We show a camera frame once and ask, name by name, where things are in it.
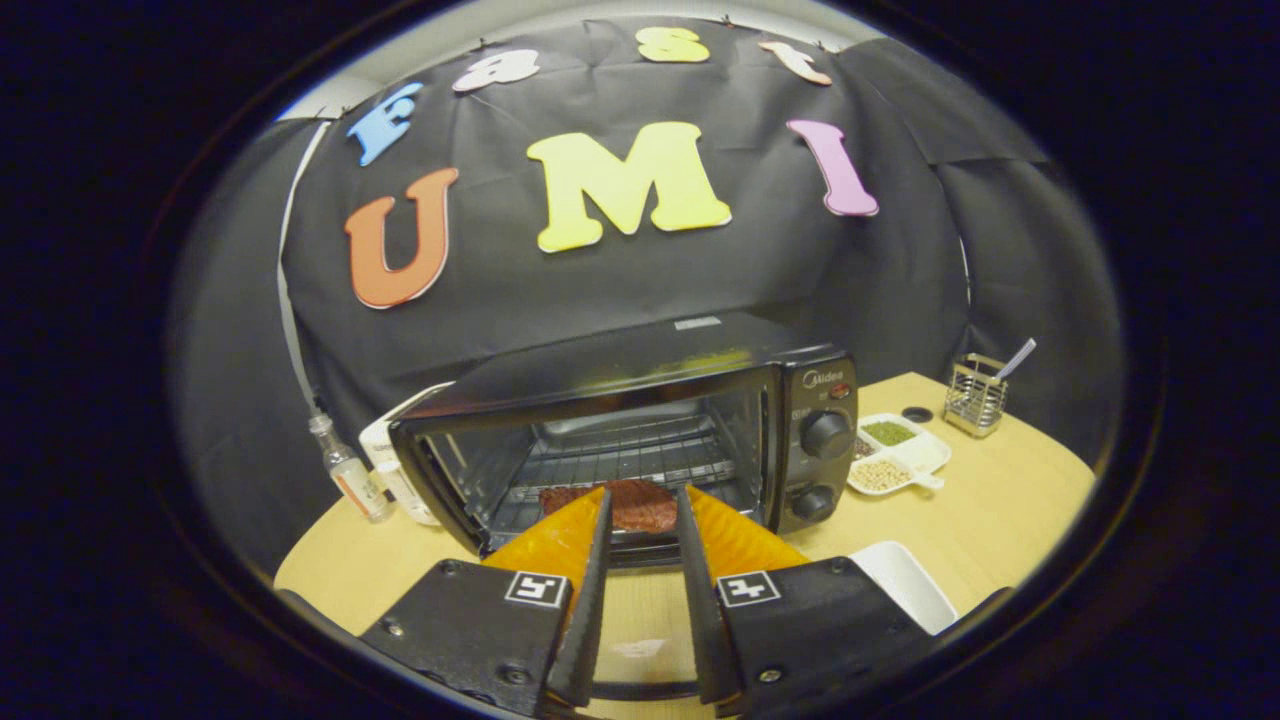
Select clear bottle with orange label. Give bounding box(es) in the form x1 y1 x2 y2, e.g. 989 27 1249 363
308 413 394 523

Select metal mesh utensil holder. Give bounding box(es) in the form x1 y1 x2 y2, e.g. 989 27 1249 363
943 353 1008 439

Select black toaster oven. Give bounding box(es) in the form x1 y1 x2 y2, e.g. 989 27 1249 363
388 310 859 701

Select white rectangular tray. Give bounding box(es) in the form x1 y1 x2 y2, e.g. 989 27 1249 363
850 541 959 636

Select white divided bean dish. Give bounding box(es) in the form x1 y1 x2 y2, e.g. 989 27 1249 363
848 412 952 497

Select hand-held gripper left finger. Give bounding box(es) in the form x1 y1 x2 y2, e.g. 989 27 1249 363
355 486 614 719

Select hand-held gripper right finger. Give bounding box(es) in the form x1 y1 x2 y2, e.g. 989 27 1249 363
675 484 946 719

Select black backdrop cloth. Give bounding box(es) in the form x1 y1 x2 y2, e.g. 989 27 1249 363
165 15 1126 571

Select red meat slice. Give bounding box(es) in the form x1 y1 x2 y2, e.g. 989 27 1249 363
540 479 679 534

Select white toaster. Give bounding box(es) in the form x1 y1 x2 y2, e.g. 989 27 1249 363
358 382 456 527

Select silver spoon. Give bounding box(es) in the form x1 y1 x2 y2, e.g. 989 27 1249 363
993 338 1038 383

